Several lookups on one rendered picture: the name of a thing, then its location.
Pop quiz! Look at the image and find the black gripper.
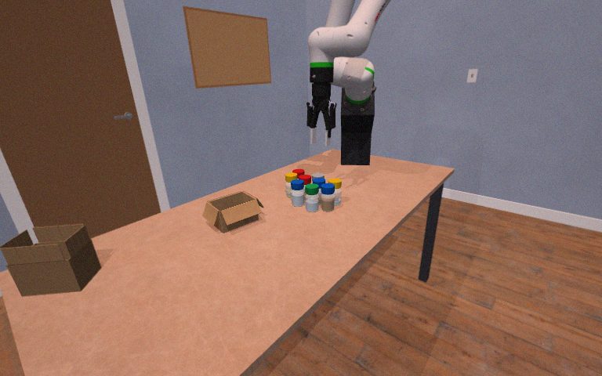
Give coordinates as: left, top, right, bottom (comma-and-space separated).
306, 84, 336, 146

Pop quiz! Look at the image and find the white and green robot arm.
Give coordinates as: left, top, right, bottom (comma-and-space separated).
308, 0, 391, 113

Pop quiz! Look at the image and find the green-capped bottle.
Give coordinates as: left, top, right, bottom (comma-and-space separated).
305, 183, 319, 212

